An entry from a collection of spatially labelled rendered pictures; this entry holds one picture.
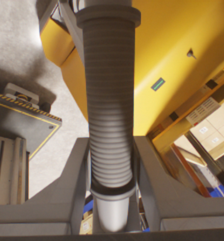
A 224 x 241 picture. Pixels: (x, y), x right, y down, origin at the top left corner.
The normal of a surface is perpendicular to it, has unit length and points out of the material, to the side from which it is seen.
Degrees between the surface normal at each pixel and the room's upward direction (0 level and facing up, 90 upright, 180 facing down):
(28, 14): 0
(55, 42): 22
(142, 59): 68
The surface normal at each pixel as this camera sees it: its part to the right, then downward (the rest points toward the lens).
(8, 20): 0.31, 0.69
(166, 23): -0.54, -0.03
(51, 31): 0.03, 0.53
